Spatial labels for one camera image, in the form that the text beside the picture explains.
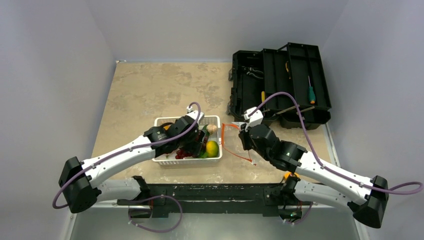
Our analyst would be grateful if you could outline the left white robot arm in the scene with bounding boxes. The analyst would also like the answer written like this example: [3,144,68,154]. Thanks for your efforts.
[52,110,204,214]

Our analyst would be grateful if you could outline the black open toolbox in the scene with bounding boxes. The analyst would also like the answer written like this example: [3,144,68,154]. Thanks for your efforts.
[226,42,332,130]

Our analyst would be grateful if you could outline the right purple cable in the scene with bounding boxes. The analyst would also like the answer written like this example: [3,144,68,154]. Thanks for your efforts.
[246,91,424,196]

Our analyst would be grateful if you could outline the orange fruit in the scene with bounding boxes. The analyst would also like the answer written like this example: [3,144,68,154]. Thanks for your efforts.
[205,140,220,158]

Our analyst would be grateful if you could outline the green cucumber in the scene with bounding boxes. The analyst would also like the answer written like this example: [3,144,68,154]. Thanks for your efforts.
[199,125,210,159]

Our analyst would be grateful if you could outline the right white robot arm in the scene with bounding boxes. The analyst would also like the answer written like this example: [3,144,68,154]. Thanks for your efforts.
[239,123,389,229]

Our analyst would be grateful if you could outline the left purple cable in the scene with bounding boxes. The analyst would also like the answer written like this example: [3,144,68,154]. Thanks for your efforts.
[52,101,202,210]

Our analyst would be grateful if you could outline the white plastic basket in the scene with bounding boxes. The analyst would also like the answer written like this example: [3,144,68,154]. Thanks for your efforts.
[152,115,223,165]

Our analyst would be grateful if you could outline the green handled screwdriver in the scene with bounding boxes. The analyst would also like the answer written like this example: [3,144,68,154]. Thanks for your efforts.
[308,76,316,105]

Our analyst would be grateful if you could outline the clear zip top bag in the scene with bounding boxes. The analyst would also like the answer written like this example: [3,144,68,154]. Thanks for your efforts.
[221,122,257,166]

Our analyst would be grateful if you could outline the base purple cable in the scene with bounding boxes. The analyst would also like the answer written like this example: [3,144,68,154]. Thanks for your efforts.
[127,192,185,233]

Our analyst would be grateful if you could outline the garlic bulb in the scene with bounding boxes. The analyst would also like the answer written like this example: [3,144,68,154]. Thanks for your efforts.
[206,124,218,135]

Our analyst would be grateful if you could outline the yellow black tool in tray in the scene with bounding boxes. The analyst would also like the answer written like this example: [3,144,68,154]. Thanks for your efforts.
[285,61,292,79]

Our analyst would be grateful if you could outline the black base frame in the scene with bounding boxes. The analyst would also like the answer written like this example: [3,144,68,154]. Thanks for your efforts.
[117,176,309,220]

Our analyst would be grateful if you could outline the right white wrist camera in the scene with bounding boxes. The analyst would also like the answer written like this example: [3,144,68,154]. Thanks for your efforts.
[241,107,264,132]

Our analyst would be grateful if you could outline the purple grape bunch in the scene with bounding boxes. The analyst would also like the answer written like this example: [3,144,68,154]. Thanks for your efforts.
[175,130,204,159]

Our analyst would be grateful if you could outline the black pliers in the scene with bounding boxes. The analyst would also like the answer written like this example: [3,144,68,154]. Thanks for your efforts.
[241,66,264,80]

